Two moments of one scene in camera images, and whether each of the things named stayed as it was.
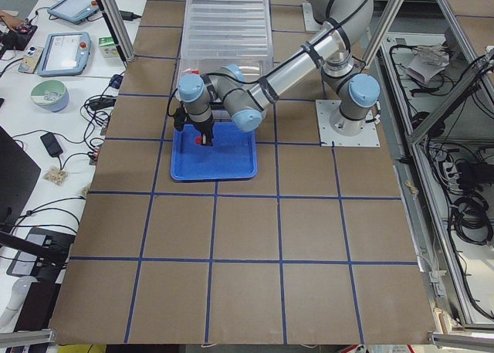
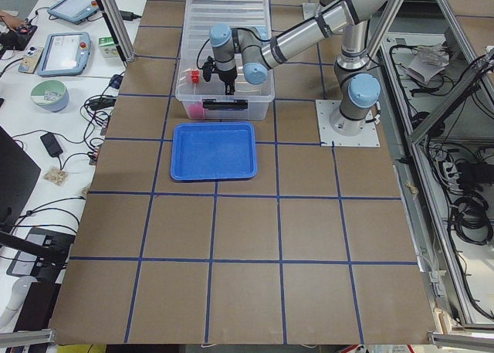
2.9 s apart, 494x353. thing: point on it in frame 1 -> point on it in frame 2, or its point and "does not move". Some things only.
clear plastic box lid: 227,21 does not move
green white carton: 106,45 does not move
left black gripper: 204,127 -> 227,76
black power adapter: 52,144 does not move
